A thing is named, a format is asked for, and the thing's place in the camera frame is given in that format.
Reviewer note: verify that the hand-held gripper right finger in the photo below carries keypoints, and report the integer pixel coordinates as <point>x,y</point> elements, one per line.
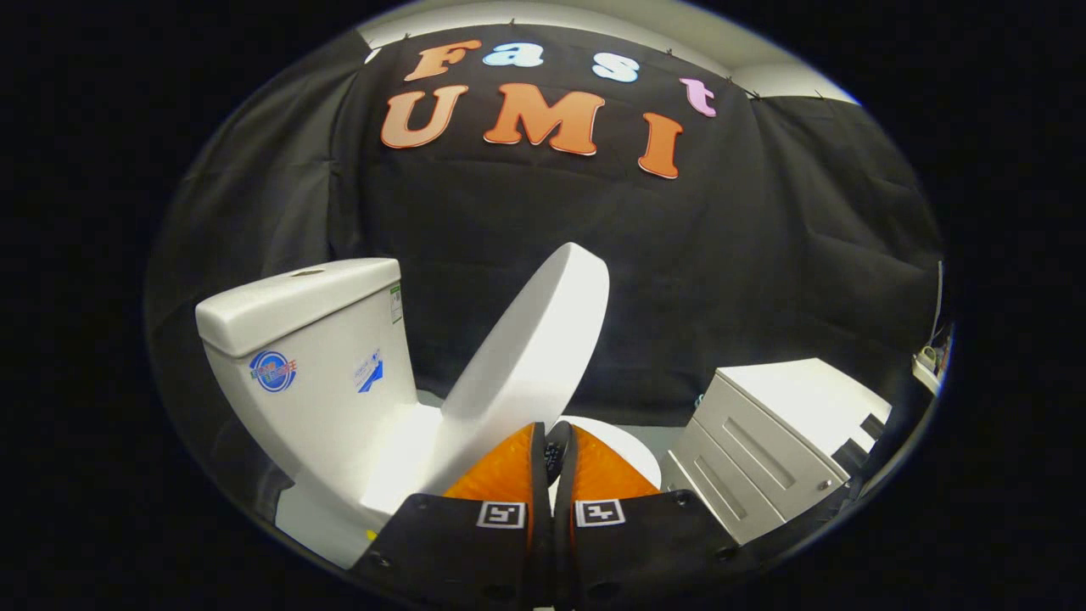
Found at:
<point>565,509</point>

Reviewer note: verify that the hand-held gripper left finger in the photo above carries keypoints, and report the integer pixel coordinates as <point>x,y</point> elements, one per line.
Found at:
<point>540,509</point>

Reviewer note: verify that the white toilet lid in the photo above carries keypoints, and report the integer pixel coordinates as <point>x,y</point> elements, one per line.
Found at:
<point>526,356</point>

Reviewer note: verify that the white toilet body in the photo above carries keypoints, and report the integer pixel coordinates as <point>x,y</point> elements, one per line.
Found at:
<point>322,407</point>

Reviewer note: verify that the white toilet tank cover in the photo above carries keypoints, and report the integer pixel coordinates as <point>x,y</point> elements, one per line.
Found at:
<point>288,297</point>

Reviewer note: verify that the white drawer cabinet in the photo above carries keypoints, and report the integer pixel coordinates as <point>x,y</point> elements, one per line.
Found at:
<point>764,441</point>

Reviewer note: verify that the black backdrop cloth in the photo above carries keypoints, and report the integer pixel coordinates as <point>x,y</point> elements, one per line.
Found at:
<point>721,255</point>

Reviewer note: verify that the small black object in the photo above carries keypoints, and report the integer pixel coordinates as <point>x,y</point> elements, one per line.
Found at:
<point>872,426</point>

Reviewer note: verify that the white side shelf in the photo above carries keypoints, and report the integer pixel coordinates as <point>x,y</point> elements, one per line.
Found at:
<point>926,369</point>

